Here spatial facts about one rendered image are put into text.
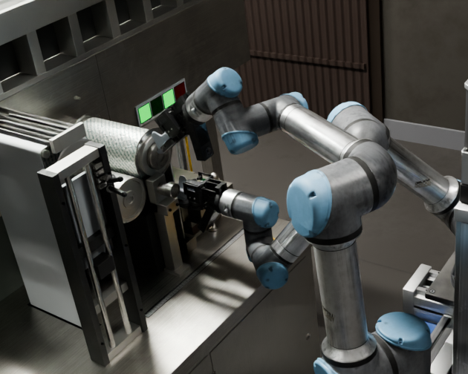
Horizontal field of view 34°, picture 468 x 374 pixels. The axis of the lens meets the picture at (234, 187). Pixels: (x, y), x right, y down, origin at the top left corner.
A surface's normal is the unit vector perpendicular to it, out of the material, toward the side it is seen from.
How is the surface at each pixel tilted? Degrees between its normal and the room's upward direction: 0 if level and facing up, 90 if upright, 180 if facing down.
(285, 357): 90
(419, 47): 90
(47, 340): 0
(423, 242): 0
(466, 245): 90
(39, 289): 90
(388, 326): 8
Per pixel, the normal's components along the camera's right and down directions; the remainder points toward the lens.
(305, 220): -0.89, 0.21
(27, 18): 0.80, 0.21
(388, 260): -0.12, -0.86
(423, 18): -0.57, 0.47
